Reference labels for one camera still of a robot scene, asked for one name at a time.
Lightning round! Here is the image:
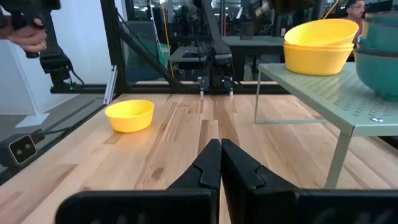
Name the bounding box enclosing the dark grey desk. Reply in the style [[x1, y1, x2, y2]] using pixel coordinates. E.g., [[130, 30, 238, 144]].
[[221, 35, 286, 82]]

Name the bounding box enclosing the grey low desk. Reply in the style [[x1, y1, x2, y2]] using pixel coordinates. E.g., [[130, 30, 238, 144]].
[[169, 45, 208, 72]]

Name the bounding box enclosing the teal patterned ceramic bowl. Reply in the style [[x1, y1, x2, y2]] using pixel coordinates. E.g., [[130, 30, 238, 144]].
[[353, 47, 398, 102], [363, 11, 398, 27], [358, 21, 398, 54]]

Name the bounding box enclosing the white aluminium bracket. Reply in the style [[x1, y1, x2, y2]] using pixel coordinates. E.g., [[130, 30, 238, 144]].
[[103, 64, 119, 106]]

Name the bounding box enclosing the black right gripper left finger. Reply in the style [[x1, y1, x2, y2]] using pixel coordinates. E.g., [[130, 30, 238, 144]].
[[167, 139, 222, 224]]

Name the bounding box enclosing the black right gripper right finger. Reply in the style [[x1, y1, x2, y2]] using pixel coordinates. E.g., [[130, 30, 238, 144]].
[[221, 139, 299, 224]]

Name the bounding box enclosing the black computer mouse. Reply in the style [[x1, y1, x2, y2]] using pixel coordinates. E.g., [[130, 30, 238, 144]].
[[182, 49, 203, 59]]

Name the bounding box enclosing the person's hand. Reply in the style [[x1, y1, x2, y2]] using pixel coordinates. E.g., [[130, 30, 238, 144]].
[[0, 17, 48, 54]]

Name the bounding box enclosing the yellow plastic bowl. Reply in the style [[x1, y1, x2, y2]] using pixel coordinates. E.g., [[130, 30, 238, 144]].
[[104, 99, 155, 134], [284, 18, 359, 48], [283, 42, 355, 77]]

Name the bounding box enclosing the person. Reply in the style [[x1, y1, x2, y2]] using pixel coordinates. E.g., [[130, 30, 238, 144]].
[[344, 0, 367, 43]]

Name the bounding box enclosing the black table-level camera box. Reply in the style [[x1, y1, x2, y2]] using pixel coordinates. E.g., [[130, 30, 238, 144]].
[[0, 133, 43, 170]]

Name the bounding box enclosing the green perforated metal shelf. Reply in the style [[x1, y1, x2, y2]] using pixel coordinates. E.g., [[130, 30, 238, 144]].
[[253, 61, 398, 190]]

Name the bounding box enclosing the black cylindrical container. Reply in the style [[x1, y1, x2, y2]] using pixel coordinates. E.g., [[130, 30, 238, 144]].
[[238, 21, 255, 40]]

